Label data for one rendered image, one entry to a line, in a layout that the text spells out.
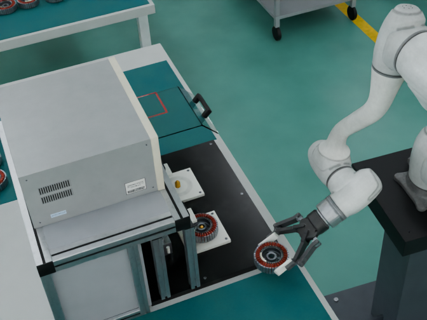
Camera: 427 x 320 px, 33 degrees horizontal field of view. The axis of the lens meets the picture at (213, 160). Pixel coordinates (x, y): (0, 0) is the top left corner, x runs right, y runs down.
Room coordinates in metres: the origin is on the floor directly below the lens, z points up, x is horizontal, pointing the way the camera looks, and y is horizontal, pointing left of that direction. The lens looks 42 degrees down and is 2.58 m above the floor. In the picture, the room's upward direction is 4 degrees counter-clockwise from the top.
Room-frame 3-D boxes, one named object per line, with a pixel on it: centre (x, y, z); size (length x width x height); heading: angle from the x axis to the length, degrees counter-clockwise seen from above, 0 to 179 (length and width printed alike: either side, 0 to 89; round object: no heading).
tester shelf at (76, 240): (1.63, 0.40, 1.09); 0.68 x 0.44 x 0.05; 19
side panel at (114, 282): (1.30, 0.37, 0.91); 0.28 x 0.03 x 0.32; 109
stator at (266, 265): (1.46, -0.16, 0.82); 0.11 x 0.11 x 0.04
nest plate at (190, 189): (1.85, 0.14, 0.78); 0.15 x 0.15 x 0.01; 19
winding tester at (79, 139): (1.64, 0.40, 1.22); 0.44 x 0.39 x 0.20; 19
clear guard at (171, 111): (1.93, 0.17, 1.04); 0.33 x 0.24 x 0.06; 109
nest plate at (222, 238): (1.62, 0.06, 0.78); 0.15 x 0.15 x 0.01; 19
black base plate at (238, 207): (1.73, 0.11, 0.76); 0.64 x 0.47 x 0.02; 19
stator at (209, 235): (1.62, 0.06, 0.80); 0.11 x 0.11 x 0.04
